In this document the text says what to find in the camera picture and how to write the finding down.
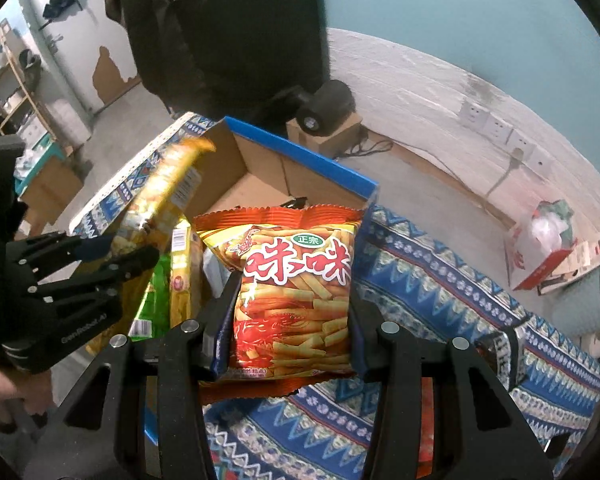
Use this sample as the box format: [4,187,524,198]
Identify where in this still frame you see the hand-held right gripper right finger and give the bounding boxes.
[347,292,556,480]

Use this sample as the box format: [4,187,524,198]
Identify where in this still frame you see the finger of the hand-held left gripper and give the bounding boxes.
[36,246,161,307]
[7,231,115,282]

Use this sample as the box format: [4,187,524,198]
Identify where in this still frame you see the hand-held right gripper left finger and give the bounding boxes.
[45,270,243,480]

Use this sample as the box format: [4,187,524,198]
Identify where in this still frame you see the green snack packet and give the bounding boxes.
[130,252,173,341]

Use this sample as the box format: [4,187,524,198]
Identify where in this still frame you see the long yellow biscuit packet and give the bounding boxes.
[169,215,203,331]
[112,137,217,261]

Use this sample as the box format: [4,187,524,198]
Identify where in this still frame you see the silver snack packet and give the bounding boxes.
[202,247,236,301]

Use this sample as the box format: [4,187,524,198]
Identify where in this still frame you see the orange fries snack bag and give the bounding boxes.
[194,204,365,406]

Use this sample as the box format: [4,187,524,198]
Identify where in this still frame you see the blue cardboard box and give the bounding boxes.
[125,116,381,456]

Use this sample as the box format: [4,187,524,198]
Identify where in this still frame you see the brown cardboard carton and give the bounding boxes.
[17,155,86,226]

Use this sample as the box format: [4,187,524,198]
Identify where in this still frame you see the red orange snack packet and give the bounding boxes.
[419,377,437,466]

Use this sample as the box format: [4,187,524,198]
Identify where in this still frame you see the blue patterned blanket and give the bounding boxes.
[70,112,600,480]

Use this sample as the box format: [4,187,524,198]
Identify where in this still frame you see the small black packet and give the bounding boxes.
[475,325,526,386]

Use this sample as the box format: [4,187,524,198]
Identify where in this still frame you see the wooden storage rack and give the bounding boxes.
[0,20,76,161]

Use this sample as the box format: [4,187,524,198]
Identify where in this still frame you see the red white bag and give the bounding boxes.
[505,200,581,291]

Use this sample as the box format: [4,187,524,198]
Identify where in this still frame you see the white door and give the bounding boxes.
[17,0,143,116]

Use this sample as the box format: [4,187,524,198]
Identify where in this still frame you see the grey trash bin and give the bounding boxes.
[555,260,600,343]

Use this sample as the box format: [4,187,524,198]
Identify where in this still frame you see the flat cardboard pieces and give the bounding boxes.
[537,237,600,295]

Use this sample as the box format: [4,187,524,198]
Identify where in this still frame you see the black cylindrical speaker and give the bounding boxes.
[280,79,356,136]

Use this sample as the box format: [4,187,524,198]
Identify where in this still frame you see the black folded umbrella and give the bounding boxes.
[39,0,86,28]

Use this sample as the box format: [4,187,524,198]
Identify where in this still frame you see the dark hanging coat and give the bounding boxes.
[102,0,331,133]

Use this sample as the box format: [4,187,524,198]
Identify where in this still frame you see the black floor cable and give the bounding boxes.
[347,127,461,181]

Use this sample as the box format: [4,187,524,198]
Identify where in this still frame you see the grey plug cable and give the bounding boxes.
[482,147,526,206]

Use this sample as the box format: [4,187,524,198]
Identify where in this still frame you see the white wall socket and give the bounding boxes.
[459,99,487,128]
[482,114,512,142]
[530,146,556,176]
[507,130,537,158]

